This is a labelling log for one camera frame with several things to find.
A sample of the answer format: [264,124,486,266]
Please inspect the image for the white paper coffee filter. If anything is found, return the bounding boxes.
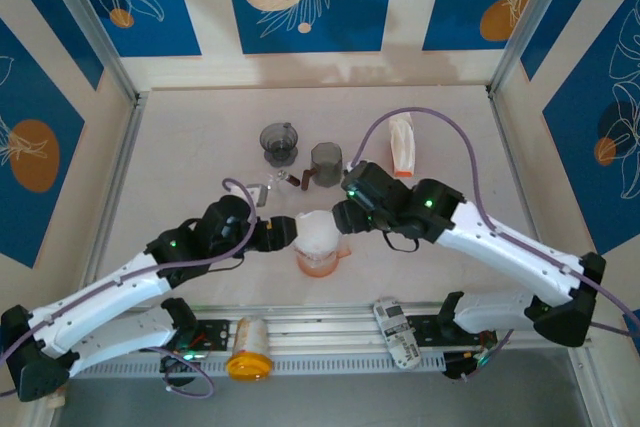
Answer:
[294,210,342,256]

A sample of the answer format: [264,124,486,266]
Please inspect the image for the orange transparent pitcher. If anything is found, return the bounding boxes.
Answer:
[294,241,354,280]

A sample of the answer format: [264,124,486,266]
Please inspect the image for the grey mug with brown handle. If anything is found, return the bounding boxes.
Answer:
[299,141,346,194]

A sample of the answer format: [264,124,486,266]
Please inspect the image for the clear glass server brown handle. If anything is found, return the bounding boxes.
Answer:
[259,170,301,199]

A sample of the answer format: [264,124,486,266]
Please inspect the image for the white orange filter bag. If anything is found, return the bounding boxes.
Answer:
[387,110,418,179]

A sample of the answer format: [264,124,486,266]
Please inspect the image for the smoky grey plastic dripper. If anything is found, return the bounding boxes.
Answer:
[258,120,302,169]

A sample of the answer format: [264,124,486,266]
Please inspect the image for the jar with orange lid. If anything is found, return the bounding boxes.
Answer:
[225,315,275,385]

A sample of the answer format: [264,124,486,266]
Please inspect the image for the black controller board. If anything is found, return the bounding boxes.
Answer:
[158,350,207,377]
[442,348,496,382]

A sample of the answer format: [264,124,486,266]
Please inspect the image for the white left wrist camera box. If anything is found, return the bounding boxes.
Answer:
[248,182,272,207]

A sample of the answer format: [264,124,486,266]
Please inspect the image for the horizontal aluminium frame beam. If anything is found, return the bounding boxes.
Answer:
[69,299,594,351]

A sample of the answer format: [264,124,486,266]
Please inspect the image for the grey slotted cable duct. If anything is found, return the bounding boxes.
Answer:
[72,351,446,380]

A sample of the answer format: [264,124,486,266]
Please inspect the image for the aluminium table side rail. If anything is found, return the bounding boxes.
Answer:
[485,86,554,258]
[83,90,151,293]

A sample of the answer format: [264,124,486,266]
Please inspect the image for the aluminium frame post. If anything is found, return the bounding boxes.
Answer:
[34,0,140,104]
[488,0,576,95]

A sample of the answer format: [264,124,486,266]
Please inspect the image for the aluminium frame leg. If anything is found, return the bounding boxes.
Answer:
[19,396,69,427]
[567,346,619,427]

